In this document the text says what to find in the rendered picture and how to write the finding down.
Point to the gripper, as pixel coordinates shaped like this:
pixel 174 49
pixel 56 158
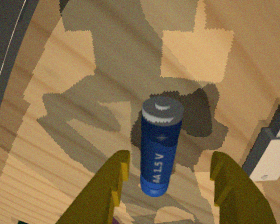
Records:
pixel 238 198

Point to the beige usb stick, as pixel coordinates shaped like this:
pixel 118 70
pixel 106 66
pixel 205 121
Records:
pixel 263 163

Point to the blue battery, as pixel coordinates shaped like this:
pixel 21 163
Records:
pixel 160 128

